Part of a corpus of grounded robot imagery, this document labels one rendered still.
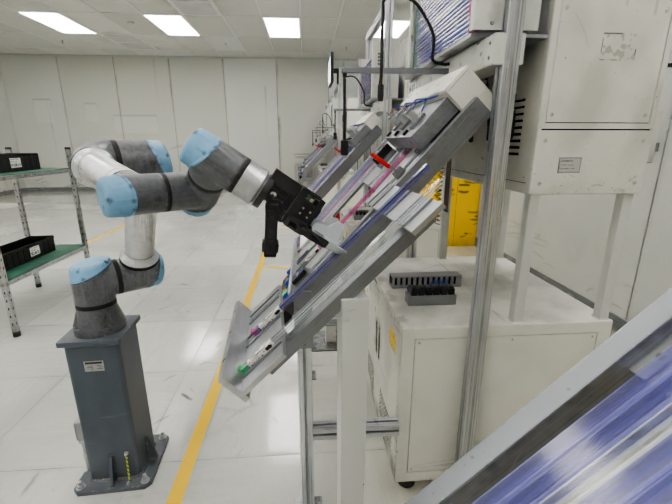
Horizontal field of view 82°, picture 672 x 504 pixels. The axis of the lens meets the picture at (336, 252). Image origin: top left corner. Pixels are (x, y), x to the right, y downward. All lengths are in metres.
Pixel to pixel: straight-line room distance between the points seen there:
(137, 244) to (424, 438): 1.09
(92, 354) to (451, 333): 1.10
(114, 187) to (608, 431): 0.73
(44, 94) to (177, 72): 3.00
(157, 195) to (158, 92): 9.65
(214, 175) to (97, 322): 0.81
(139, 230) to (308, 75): 8.83
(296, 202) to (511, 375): 0.90
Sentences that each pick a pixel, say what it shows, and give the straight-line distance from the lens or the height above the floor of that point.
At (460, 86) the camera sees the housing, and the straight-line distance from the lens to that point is 1.10.
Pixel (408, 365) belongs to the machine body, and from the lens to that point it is 1.22.
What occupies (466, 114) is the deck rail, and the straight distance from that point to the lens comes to 1.08.
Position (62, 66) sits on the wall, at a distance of 11.28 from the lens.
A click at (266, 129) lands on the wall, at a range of 9.86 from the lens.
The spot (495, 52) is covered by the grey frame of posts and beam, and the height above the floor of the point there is 1.34.
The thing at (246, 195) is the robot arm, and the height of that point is 1.04.
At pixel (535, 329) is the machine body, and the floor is 0.60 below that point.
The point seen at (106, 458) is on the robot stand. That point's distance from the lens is 1.68.
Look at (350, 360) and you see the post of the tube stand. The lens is 0.88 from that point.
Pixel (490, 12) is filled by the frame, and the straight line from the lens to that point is 1.11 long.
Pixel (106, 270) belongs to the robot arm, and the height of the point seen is 0.75.
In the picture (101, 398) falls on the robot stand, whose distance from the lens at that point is 1.54.
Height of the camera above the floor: 1.14
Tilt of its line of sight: 16 degrees down
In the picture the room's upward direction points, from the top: straight up
